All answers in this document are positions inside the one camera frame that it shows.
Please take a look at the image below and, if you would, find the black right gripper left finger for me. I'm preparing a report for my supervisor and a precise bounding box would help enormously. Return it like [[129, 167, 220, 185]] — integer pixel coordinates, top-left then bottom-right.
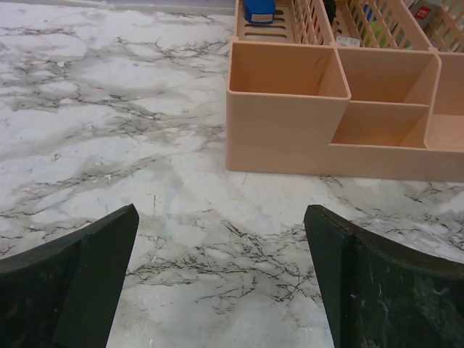
[[1, 204, 139, 347]]

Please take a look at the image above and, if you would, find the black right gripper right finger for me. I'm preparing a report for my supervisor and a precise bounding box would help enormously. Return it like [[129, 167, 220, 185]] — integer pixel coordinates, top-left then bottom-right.
[[304, 205, 463, 347]]

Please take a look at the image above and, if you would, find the peach plastic desk organizer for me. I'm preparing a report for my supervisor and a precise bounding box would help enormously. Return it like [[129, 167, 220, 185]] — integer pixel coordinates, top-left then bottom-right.
[[225, 1, 463, 182]]

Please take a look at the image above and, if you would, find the blue stapler in organizer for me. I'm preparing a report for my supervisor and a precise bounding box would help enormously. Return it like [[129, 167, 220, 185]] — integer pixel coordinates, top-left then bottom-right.
[[243, 0, 276, 24]]

